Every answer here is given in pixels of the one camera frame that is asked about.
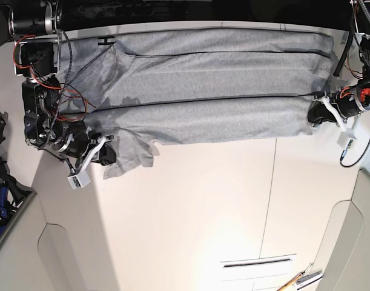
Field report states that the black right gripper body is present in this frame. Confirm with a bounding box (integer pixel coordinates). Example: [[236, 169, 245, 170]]
[[51, 122, 102, 159]]

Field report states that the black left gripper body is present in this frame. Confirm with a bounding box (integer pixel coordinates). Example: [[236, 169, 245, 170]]
[[330, 86, 370, 119]]

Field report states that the grey T-shirt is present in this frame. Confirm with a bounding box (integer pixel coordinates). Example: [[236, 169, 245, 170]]
[[58, 28, 335, 179]]

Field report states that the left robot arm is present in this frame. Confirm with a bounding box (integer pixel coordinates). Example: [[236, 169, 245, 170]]
[[307, 1, 370, 124]]

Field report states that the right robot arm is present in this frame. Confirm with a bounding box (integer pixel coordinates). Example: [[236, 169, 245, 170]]
[[8, 1, 116, 169]]

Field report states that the blue black equipment pile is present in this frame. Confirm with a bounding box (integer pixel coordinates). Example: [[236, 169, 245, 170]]
[[0, 157, 33, 236]]

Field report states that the white vent grille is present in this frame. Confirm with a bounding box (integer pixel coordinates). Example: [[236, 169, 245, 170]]
[[220, 254, 296, 281]]

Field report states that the wooden stick tool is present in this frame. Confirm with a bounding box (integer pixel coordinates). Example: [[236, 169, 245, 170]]
[[277, 263, 314, 291]]

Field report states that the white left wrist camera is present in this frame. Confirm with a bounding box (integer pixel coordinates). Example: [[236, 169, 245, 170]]
[[315, 95, 360, 157]]

